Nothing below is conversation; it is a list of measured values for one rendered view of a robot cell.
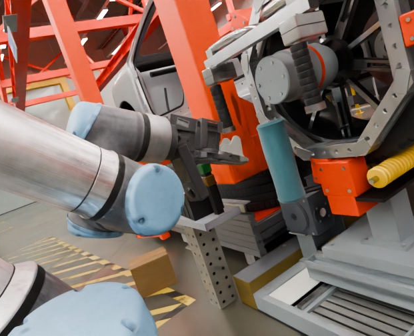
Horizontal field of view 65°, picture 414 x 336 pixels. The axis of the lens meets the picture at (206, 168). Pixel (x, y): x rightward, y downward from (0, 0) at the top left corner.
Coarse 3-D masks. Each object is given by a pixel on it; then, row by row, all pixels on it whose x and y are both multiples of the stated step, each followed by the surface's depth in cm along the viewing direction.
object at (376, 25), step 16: (352, 0) 87; (352, 16) 90; (336, 32) 94; (368, 32) 87; (272, 48) 115; (288, 48) 120; (336, 48) 100; (352, 48) 92; (352, 64) 94; (368, 64) 90; (336, 80) 104; (352, 80) 95; (336, 96) 101; (368, 96) 93; (288, 112) 118; (304, 112) 121; (320, 112) 123; (336, 112) 124; (304, 128) 115; (320, 128) 115; (336, 128) 115; (352, 128) 102
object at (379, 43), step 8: (376, 16) 127; (368, 24) 130; (376, 32) 129; (368, 40) 133; (376, 40) 126; (376, 48) 127; (376, 56) 132; (384, 56) 125; (376, 64) 133; (384, 64) 131; (376, 72) 134; (384, 72) 132; (384, 80) 133; (392, 80) 130
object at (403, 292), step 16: (320, 256) 128; (320, 272) 123; (336, 272) 116; (352, 272) 114; (368, 272) 111; (384, 272) 105; (352, 288) 112; (368, 288) 106; (384, 288) 101; (400, 288) 96; (400, 304) 98
